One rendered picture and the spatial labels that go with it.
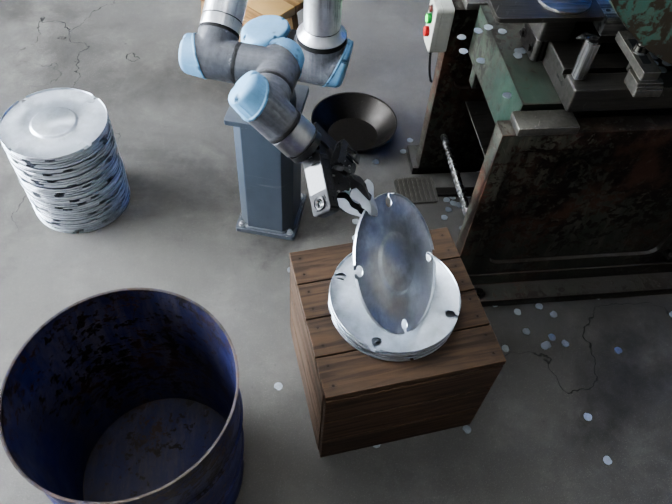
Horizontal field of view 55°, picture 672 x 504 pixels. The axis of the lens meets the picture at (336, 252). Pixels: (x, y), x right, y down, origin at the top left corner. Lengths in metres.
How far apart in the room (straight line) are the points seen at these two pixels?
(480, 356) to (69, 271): 1.20
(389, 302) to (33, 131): 1.13
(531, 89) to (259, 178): 0.76
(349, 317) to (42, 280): 0.99
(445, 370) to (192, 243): 0.94
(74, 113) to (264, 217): 0.61
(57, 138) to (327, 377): 1.03
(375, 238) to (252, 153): 0.60
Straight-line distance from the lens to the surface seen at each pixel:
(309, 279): 1.48
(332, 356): 1.38
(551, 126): 1.50
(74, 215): 2.04
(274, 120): 1.12
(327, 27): 1.50
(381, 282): 1.27
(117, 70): 2.65
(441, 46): 1.87
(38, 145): 1.93
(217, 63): 1.21
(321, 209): 1.14
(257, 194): 1.87
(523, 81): 1.59
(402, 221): 1.35
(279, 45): 1.21
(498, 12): 1.54
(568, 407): 1.85
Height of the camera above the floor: 1.57
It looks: 53 degrees down
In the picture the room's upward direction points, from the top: 5 degrees clockwise
